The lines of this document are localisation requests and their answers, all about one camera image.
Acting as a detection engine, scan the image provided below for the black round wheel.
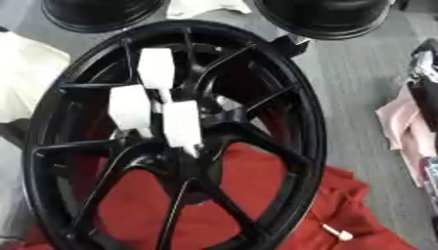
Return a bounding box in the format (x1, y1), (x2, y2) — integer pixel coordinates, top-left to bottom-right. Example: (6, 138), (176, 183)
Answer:
(39, 0), (171, 34)
(251, 0), (397, 41)

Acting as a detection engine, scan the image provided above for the white paper sheet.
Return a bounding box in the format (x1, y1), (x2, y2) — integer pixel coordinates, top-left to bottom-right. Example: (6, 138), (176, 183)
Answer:
(164, 0), (253, 20)

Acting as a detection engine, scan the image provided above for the white cloth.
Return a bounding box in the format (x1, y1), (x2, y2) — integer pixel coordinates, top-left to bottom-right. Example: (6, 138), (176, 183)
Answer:
(0, 30), (72, 124)

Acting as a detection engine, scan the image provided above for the black spoked wheel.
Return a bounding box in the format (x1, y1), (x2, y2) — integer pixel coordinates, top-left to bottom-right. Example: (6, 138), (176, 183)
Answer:
(19, 19), (329, 250)

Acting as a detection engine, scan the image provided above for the pink cloth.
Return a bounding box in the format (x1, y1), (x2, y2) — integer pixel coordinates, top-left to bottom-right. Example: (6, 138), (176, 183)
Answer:
(372, 81), (438, 188)

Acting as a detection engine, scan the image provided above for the black bag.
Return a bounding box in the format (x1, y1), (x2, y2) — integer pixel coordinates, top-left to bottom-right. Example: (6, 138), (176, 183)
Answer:
(405, 38), (438, 133)

